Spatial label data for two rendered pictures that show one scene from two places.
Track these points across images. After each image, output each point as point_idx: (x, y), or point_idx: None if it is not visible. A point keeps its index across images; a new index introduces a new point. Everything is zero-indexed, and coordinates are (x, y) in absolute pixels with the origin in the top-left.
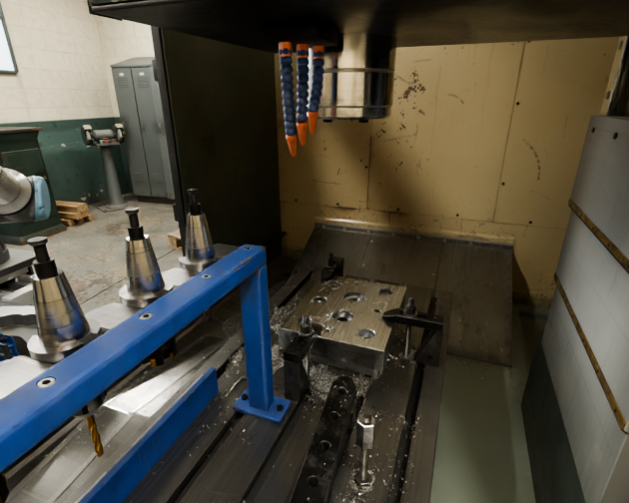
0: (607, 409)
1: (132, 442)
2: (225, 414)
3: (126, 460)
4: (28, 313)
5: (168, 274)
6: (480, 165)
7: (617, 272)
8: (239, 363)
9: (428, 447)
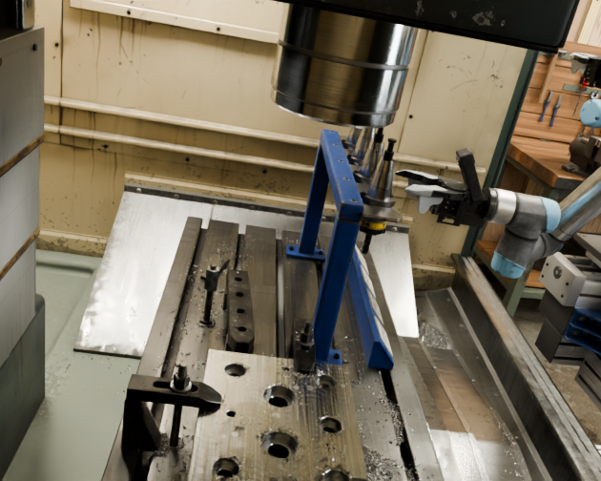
0: (21, 261)
1: (388, 326)
2: (341, 349)
3: (360, 283)
4: (422, 185)
5: None
6: None
7: (0, 185)
8: (379, 398)
9: (151, 345)
